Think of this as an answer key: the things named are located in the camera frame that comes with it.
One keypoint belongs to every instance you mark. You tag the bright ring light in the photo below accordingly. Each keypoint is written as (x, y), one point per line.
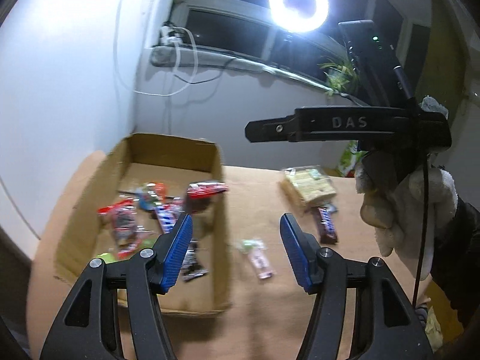
(299, 16)

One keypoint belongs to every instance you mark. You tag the pink white candy packet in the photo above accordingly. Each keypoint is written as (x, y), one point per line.
(254, 251)

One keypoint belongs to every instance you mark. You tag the red clear snack packet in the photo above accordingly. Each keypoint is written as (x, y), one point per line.
(121, 220)

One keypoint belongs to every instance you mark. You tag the right white gloved hand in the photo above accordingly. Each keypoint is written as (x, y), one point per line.
(406, 200)

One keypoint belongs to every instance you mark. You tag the sandwich bread pack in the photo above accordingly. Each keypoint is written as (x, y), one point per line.
(306, 186)

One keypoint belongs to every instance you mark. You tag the green potted plant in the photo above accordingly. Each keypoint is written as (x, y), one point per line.
(340, 78)

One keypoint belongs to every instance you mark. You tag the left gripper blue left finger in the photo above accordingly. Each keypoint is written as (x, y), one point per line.
(170, 250)

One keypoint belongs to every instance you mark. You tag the black white snack packet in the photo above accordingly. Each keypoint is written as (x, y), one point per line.
(191, 268)

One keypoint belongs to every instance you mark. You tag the white power strip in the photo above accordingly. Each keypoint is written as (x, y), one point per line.
(172, 36)

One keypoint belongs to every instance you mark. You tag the brown Snickers bar Chinese label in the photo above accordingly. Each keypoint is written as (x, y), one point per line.
(167, 214)

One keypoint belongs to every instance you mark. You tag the Snickers bar on table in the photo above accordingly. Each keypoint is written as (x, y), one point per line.
(325, 226)

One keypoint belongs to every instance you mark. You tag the green snack bag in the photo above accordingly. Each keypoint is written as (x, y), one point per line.
(349, 159)

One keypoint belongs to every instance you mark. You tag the ring light tripod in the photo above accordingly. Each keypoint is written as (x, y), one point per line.
(282, 53)

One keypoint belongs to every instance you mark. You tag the white cabinet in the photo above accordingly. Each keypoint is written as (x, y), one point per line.
(67, 70)

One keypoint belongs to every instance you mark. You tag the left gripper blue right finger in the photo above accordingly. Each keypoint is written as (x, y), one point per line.
(301, 249)

